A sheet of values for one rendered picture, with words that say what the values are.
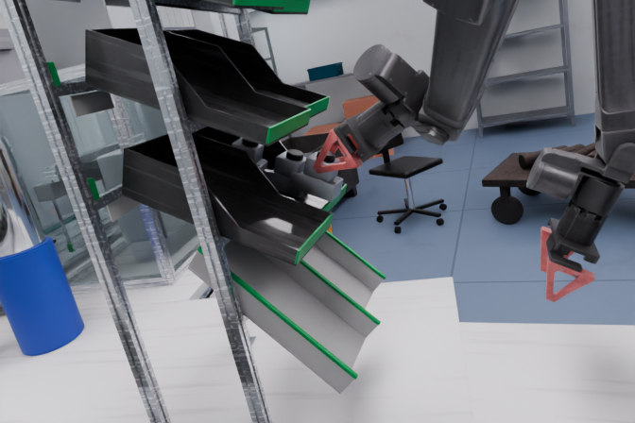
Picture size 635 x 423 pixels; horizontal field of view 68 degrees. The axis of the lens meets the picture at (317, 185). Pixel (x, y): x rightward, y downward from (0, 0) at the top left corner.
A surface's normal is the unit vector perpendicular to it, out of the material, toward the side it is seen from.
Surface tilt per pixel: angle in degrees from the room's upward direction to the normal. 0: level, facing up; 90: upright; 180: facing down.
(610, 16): 90
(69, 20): 90
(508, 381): 0
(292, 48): 90
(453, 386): 0
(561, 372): 0
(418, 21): 90
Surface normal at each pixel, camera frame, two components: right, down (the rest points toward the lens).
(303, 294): 0.50, -0.73
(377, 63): -0.68, -0.43
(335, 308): -0.36, 0.32
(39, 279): 0.77, 0.00
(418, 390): -0.20, -0.95
